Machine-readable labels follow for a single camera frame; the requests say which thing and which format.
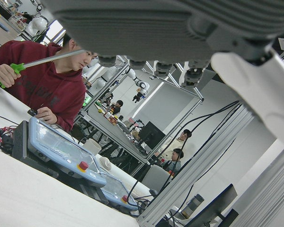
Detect left robot hand white fingers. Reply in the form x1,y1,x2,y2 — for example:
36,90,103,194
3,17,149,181
41,0,284,152

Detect green-handled reach grabber tool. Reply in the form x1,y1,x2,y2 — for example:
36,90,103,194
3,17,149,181
0,49,86,88

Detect distant seated person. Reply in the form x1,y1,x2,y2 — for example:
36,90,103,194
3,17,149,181
110,100,124,115

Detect black monitor on table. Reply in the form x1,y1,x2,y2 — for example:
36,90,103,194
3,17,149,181
138,121,166,151

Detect aluminium framed work table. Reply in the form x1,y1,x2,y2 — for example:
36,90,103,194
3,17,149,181
74,56,204,166

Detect person in cream jacket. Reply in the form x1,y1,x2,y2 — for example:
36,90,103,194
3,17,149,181
156,129,192,161

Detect person in maroon hoodie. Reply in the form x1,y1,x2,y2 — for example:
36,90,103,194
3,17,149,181
0,33,99,133

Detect white humanoid robot head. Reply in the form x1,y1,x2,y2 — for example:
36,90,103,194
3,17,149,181
26,16,49,36

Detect person in blue jacket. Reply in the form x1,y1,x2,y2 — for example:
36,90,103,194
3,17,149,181
165,148,184,172

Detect white cup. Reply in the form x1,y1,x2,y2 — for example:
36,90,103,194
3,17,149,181
81,138,102,156

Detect grey office chair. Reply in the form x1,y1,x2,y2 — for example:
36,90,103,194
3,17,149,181
142,165,172,192

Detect large blue teach pendant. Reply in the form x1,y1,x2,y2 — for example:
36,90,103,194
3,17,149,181
27,117,107,187

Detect small blue teach pendant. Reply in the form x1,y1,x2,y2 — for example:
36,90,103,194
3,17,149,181
100,174,139,211

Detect black ribbed control box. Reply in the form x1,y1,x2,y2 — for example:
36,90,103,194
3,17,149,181
11,120,60,178

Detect clear drink bottle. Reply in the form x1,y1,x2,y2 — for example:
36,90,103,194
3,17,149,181
182,193,204,218

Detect black monitor with stand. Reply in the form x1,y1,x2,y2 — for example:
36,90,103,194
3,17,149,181
184,183,239,227

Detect wide aluminium profile column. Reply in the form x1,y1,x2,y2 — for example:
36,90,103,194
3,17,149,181
234,146,284,227

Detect black cable on frame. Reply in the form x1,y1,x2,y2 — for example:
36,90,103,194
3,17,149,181
125,100,242,204

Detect aluminium frame post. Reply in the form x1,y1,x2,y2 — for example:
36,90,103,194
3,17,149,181
137,101,256,224

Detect red and black wire bundle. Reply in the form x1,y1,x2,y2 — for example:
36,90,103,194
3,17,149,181
0,113,19,154

